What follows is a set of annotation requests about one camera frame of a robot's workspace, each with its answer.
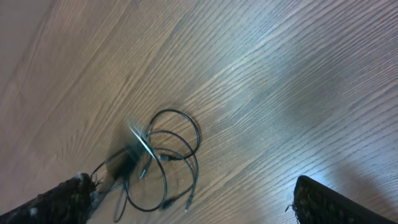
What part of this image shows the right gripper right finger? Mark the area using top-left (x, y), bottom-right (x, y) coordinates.
top-left (287, 175), bottom-right (395, 224)

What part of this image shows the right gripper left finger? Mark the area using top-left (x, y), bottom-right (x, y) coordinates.
top-left (1, 173), bottom-right (96, 224)

